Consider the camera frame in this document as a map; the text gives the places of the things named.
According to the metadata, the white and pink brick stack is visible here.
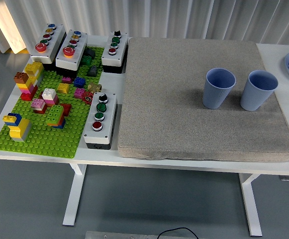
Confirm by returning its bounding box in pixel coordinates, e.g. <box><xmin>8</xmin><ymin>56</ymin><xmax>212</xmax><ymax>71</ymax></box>
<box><xmin>41</xmin><ymin>88</ymin><xmax>60</xmax><ymax>107</ymax></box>

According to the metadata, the blue ribbed cup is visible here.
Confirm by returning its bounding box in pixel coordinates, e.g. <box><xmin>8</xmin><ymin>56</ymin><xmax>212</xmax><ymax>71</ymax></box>
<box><xmin>240</xmin><ymin>70</ymin><xmax>279</xmax><ymax>112</ymax></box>
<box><xmin>202</xmin><ymin>68</ymin><xmax>236</xmax><ymax>110</ymax></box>

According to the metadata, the green studded baseplate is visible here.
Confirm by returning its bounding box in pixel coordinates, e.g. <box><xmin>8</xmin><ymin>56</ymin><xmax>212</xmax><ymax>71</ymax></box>
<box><xmin>0</xmin><ymin>46</ymin><xmax>105</xmax><ymax>159</ymax></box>

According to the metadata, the red valve handwheel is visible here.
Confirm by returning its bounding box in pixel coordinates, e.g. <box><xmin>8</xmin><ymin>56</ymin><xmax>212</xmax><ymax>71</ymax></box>
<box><xmin>82</xmin><ymin>91</ymin><xmax>95</xmax><ymax>105</ymax></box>

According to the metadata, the blue yellow grey brick stack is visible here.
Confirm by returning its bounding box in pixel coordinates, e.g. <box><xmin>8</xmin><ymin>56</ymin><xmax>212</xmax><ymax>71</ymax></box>
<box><xmin>2</xmin><ymin>113</ymin><xmax>32</xmax><ymax>143</ymax></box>

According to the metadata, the green-topped brick stack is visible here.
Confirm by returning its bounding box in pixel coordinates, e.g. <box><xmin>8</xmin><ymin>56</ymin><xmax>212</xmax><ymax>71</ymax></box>
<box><xmin>45</xmin><ymin>104</ymin><xmax>67</xmax><ymax>129</ymax></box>

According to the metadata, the brass pipe fitting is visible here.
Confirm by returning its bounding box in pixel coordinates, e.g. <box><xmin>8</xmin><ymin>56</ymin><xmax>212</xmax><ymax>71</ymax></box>
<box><xmin>87</xmin><ymin>83</ymin><xmax>102</xmax><ymax>93</ymax></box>

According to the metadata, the black cable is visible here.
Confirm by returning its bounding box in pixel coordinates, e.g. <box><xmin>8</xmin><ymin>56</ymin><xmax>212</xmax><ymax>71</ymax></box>
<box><xmin>157</xmin><ymin>227</ymin><xmax>199</xmax><ymax>239</ymax></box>

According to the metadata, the dark grey curved piece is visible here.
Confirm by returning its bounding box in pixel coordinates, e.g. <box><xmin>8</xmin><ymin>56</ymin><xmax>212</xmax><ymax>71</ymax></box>
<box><xmin>84</xmin><ymin>47</ymin><xmax>96</xmax><ymax>60</ymax></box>

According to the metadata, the four-button control box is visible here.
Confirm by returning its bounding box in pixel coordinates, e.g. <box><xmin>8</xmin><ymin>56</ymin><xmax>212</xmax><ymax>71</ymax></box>
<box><xmin>101</xmin><ymin>30</ymin><xmax>129</xmax><ymax>74</ymax></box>
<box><xmin>83</xmin><ymin>92</ymin><xmax>118</xmax><ymax>150</ymax></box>

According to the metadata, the brown-topped brick tower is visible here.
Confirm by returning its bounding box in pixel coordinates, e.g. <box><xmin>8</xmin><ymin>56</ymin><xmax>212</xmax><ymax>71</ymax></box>
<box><xmin>13</xmin><ymin>71</ymin><xmax>38</xmax><ymax>102</ymax></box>

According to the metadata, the white table leg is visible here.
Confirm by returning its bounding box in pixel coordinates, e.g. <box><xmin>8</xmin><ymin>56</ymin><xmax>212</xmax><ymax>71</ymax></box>
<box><xmin>238</xmin><ymin>173</ymin><xmax>263</xmax><ymax>237</ymax></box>
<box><xmin>62</xmin><ymin>163</ymin><xmax>88</xmax><ymax>227</ymax></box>

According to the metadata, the five-button control box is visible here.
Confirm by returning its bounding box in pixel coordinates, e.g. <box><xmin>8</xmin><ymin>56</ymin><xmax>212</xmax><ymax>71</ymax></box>
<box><xmin>55</xmin><ymin>29</ymin><xmax>89</xmax><ymax>77</ymax></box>
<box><xmin>29</xmin><ymin>23</ymin><xmax>67</xmax><ymax>71</ymax></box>

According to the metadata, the yellow and white brick tower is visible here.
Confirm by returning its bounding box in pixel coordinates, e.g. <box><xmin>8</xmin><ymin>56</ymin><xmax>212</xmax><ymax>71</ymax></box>
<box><xmin>24</xmin><ymin>61</ymin><xmax>45</xmax><ymax>87</ymax></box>

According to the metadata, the white pleated curtain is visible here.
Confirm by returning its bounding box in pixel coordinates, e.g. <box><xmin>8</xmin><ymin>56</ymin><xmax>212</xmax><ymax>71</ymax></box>
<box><xmin>0</xmin><ymin>0</ymin><xmax>289</xmax><ymax>54</ymax></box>

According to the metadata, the pink white red brick stack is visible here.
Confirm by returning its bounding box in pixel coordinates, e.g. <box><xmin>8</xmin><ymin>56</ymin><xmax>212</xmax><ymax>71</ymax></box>
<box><xmin>30</xmin><ymin>98</ymin><xmax>48</xmax><ymax>115</ymax></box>

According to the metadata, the grey-brown foam mat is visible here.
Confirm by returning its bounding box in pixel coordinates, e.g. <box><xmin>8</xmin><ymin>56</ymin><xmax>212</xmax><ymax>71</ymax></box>
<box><xmin>117</xmin><ymin>37</ymin><xmax>289</xmax><ymax>163</ymax></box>

